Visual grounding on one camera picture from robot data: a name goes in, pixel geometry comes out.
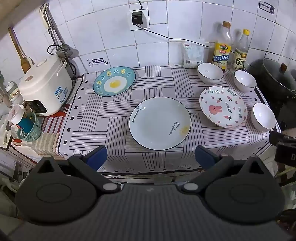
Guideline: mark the white wall sticker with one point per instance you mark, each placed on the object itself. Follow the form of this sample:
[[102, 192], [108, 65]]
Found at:
[[98, 62]]

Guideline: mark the wooden spatula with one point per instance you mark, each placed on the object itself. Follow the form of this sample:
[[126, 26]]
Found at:
[[24, 62]]

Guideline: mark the white seasoning packet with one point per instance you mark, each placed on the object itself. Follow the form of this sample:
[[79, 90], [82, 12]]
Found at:
[[192, 54]]

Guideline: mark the glass lid brown knob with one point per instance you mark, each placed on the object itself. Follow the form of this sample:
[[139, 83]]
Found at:
[[277, 80]]

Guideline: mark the blue fried egg plate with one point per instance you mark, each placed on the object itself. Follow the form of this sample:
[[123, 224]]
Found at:
[[126, 76]]

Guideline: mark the red striped cloth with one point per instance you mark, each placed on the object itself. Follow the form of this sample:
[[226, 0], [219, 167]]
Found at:
[[49, 129]]

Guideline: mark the black wok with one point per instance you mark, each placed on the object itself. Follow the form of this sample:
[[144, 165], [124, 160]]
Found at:
[[256, 69]]

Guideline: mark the dark wall sticker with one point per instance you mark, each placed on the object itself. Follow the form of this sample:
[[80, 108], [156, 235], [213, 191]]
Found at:
[[266, 8]]

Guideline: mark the small white container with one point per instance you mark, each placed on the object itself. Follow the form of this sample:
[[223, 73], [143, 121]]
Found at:
[[12, 91]]

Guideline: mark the white plate with lettering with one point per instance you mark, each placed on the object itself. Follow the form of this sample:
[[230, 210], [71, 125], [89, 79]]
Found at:
[[159, 122]]

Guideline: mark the metal ladle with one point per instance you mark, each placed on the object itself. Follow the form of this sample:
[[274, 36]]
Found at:
[[52, 29]]

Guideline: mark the pink bunny plate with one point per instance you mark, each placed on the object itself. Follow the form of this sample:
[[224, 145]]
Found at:
[[222, 106]]

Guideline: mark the green plastic basket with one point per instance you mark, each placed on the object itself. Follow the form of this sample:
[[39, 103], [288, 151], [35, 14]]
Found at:
[[34, 132]]

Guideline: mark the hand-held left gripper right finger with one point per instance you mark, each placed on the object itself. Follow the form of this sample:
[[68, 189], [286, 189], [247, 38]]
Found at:
[[204, 157]]

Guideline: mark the vinegar bottle yellow cap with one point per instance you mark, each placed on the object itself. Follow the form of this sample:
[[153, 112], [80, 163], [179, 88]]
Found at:
[[239, 59]]

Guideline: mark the white rice cooker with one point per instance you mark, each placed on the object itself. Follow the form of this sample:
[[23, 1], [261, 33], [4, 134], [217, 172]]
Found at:
[[44, 85]]

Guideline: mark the cooking wine bottle yellow label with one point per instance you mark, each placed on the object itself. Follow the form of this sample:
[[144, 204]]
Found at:
[[221, 53]]

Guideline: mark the white wall socket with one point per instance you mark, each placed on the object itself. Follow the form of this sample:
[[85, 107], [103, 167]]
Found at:
[[146, 23]]

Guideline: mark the white bowl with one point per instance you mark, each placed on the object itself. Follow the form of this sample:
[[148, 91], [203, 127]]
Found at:
[[245, 80], [210, 71], [263, 117]]

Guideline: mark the white cup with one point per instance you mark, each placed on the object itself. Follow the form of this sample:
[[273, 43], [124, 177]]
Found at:
[[16, 114]]

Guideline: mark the striped white tablecloth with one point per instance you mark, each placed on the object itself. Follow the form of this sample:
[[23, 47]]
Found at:
[[104, 120]]

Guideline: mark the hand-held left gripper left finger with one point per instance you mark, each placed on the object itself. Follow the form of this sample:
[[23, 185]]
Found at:
[[98, 157]]

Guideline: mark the black charger plug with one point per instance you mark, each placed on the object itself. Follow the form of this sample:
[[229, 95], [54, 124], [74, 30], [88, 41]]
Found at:
[[137, 18]]

